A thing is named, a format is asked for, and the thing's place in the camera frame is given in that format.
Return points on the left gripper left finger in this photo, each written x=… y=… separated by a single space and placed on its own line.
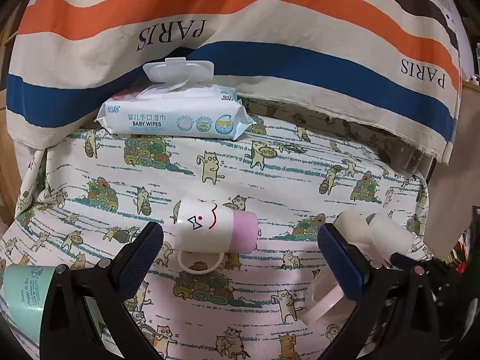
x=126 y=271

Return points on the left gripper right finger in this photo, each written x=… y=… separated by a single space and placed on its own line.
x=394 y=315

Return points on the mint green cup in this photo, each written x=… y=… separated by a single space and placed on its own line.
x=26 y=295

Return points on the pink mug with handle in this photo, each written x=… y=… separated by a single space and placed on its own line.
x=325 y=301

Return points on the white cup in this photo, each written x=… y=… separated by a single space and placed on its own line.
x=388 y=236

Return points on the beige square cup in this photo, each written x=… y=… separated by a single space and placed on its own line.
x=353 y=227

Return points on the clear plastic box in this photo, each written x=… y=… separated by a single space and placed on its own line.
x=405 y=159

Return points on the white pink face mug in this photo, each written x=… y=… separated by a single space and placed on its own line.
x=209 y=228

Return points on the cat print bed sheet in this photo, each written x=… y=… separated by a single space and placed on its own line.
x=86 y=197

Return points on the baby wipes pack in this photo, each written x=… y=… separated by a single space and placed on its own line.
x=181 y=101

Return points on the striped Paris cloth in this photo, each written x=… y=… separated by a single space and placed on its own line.
x=391 y=64

